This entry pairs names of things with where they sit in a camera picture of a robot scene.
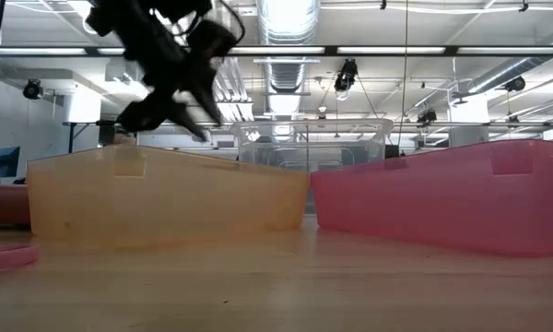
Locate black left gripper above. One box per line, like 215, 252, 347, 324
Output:
117, 22, 237, 142

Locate red paint bottle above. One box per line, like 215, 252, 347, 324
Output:
0, 184, 32, 227

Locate translucent orange plastic bin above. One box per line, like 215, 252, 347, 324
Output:
26, 143, 311, 245

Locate black background table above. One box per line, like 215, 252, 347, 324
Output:
63, 119, 142, 154

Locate clear plastic bin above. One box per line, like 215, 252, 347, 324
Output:
231, 118, 395, 216

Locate blue-lit background monitor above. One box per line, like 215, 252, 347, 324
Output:
0, 146, 22, 180

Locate translucent pink plastic bin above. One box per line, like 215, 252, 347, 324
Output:
310, 138, 553, 258

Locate black frame bar with lights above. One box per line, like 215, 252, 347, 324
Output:
0, 44, 553, 58

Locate silver spiral duct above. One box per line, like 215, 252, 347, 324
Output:
460, 22, 553, 96
256, 0, 323, 116

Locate thin hanging cable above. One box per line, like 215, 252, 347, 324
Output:
403, 0, 409, 148

